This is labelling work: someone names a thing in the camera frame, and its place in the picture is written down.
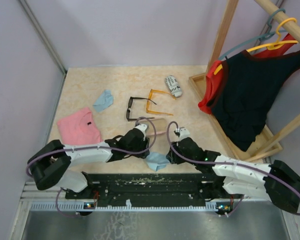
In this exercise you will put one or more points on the navy tank top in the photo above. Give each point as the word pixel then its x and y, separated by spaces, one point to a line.
pixel 248 90

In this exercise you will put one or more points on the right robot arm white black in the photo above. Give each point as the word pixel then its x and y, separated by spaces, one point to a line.
pixel 276 182

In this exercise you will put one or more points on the pink glasses case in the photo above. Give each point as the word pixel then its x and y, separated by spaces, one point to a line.
pixel 160 125

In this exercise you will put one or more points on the light blue cleaning cloth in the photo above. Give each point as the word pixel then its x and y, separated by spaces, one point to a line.
pixel 156 161

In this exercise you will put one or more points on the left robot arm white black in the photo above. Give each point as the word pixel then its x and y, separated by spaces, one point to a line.
pixel 50 167

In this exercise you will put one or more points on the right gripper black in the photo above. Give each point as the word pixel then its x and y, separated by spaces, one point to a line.
pixel 174 158

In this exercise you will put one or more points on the yellow hanger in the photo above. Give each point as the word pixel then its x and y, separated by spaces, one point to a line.
pixel 280 32

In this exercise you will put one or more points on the orange sunglasses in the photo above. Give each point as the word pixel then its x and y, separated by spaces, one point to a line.
pixel 152 92

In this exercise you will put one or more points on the black sunglasses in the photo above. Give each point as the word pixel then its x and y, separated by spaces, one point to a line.
pixel 132 111

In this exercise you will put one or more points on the pink folded garment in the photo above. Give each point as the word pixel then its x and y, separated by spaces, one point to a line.
pixel 79 128

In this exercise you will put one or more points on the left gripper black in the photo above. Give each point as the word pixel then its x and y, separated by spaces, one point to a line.
pixel 144 144

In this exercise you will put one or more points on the teal hanger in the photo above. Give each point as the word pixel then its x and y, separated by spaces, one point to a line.
pixel 262 37

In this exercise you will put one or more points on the red tank top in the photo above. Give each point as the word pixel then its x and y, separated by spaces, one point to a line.
pixel 215 75

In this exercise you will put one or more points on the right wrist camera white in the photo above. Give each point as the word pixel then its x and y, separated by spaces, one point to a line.
pixel 182 133

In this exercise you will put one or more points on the newspaper print glasses case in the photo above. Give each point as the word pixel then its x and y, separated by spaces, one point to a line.
pixel 173 86

